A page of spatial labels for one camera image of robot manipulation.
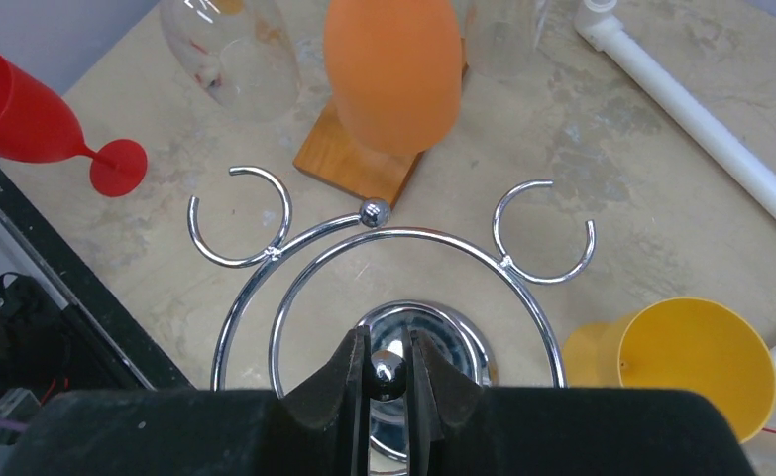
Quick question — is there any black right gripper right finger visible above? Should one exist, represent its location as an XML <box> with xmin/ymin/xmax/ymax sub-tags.
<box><xmin>406</xmin><ymin>331</ymin><xmax>753</xmax><ymax>475</ymax></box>

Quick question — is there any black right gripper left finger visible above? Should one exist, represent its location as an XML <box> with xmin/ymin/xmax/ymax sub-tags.
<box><xmin>3</xmin><ymin>327</ymin><xmax>370</xmax><ymax>475</ymax></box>

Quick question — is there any chrome spiral glass rack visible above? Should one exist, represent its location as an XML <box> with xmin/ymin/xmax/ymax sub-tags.
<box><xmin>186</xmin><ymin>165</ymin><xmax>597</xmax><ymax>476</ymax></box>

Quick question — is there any yellow plastic goblet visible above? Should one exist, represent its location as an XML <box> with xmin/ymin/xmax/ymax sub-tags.
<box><xmin>562</xmin><ymin>297</ymin><xmax>776</xmax><ymax>442</ymax></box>

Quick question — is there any red plastic goblet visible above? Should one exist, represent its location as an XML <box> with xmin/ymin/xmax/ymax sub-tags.
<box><xmin>0</xmin><ymin>55</ymin><xmax>148</xmax><ymax>197</ymax></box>

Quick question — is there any orange plastic goblet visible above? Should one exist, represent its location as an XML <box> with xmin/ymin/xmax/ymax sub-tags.
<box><xmin>323</xmin><ymin>0</ymin><xmax>464</xmax><ymax>156</ymax></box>

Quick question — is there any clear wine glass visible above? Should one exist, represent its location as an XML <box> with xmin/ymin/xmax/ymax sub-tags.
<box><xmin>158</xmin><ymin>0</ymin><xmax>300</xmax><ymax>122</ymax></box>
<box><xmin>465</xmin><ymin>0</ymin><xmax>551</xmax><ymax>79</ymax></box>

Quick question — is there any gold wire wine glass rack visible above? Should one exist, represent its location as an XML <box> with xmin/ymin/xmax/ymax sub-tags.
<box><xmin>293</xmin><ymin>38</ymin><xmax>466</xmax><ymax>205</ymax></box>

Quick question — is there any white PVC pipe frame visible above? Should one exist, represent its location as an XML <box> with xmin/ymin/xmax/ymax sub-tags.
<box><xmin>572</xmin><ymin>0</ymin><xmax>776</xmax><ymax>389</ymax></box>

